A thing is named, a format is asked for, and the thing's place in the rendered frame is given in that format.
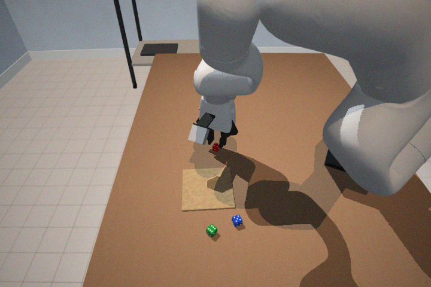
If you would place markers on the beige flat mat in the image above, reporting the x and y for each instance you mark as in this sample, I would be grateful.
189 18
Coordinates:
205 189

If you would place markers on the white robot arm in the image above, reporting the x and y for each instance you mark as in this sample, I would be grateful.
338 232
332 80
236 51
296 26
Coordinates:
384 123

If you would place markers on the blue die with white pips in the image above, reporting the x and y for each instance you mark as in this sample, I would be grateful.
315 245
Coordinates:
237 220

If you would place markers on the red die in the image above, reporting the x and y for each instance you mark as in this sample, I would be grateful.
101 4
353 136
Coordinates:
216 147

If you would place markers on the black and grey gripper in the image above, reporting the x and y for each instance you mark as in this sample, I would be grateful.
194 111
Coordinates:
224 121

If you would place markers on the green die with white pips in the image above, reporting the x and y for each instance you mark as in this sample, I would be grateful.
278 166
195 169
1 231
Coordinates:
211 230

